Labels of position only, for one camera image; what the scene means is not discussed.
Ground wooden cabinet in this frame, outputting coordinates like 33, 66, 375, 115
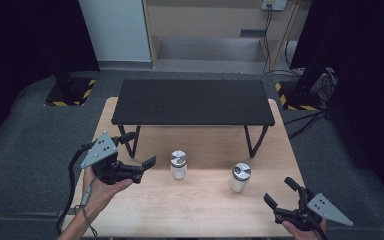
142, 0, 311, 73

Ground black floor cables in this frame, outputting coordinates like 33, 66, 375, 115
283, 108, 332, 140

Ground person's left hand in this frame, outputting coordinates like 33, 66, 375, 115
79, 165, 135, 218

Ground white wall socket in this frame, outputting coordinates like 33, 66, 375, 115
261, 0, 288, 11

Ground black coiled gripper cable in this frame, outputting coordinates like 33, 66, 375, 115
55, 141, 96, 236

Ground thin grey cable with plug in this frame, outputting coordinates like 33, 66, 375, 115
73, 177, 98, 238

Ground bundle of black cables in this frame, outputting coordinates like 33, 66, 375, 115
311, 67, 340, 108

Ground black stand base striped edge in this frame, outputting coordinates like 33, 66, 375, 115
274, 80, 328, 112
44, 77, 97, 108

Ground dark curtain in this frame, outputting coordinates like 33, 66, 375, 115
0, 0, 101, 153
289, 0, 384, 212

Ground black socket cable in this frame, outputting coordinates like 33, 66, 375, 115
262, 4, 275, 75

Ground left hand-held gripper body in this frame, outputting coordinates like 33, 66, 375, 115
80, 131, 145, 186

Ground person's right hand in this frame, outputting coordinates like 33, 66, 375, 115
281, 218, 328, 240

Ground white jar with silver lid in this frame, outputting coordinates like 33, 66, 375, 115
228, 162, 252, 193
169, 150, 188, 181

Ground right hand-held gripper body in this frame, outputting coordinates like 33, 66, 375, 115
273, 188, 354, 233

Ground white panel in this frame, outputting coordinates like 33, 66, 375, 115
78, 0, 153, 64

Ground black rack with metal legs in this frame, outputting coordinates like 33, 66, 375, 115
110, 78, 276, 159

